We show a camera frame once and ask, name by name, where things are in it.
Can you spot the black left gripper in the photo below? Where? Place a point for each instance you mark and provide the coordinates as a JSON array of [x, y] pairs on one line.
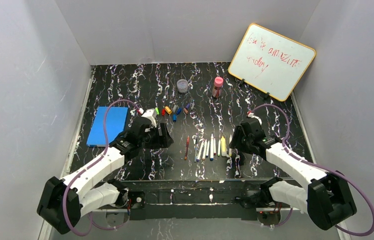
[[160, 135]]

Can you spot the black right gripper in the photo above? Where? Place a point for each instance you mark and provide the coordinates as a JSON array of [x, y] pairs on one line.
[[239, 144]]

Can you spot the orange yellow highlighter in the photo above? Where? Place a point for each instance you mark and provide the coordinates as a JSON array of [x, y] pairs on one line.
[[223, 147]]

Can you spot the yellow highlighter cap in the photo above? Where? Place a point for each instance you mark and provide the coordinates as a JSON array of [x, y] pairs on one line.
[[168, 110]]

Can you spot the green capped marker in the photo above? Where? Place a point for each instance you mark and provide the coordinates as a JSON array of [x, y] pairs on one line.
[[219, 148]]

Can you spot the checkered black white pen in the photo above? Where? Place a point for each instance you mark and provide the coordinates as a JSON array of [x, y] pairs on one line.
[[194, 148]]

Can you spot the blue capped white marker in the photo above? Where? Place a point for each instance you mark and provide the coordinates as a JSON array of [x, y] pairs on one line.
[[212, 148]]

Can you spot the purple white marker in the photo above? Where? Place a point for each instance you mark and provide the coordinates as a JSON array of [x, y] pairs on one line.
[[199, 152]]

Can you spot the blue red marker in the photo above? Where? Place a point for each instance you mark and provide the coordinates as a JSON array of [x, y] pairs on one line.
[[207, 149]]

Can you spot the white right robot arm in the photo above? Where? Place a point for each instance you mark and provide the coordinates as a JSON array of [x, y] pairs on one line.
[[324, 196]]

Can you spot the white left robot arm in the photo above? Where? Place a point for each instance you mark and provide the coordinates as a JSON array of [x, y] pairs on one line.
[[64, 201]]

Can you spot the blue foam pad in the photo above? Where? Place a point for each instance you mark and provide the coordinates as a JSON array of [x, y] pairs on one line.
[[116, 121]]

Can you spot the pink capped bottle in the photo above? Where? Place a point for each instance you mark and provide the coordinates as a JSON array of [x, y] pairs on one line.
[[217, 87]]

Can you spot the clear round plastic container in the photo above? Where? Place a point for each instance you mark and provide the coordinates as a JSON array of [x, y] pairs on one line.
[[182, 86]]

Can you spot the yellow framed whiteboard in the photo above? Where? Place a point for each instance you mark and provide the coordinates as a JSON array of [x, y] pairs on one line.
[[270, 62]]

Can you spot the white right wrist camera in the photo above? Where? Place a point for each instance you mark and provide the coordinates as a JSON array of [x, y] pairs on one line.
[[252, 115]]

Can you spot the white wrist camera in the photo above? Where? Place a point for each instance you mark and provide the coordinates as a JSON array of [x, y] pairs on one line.
[[149, 114], [252, 115]]

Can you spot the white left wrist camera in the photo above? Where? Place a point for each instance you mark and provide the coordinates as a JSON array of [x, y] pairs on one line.
[[149, 114]]

